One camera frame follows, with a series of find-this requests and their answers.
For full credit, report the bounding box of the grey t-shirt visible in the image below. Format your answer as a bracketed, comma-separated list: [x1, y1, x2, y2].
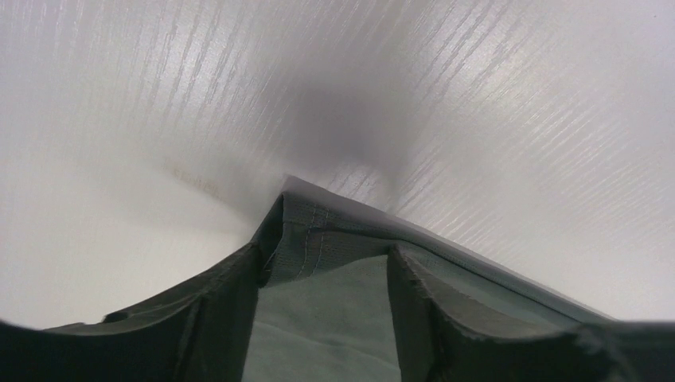
[244, 177, 607, 381]

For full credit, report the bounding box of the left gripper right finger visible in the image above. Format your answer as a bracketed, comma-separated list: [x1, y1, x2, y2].
[387, 248, 674, 381]

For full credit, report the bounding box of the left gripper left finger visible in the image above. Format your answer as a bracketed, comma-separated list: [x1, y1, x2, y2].
[1, 244, 260, 381]

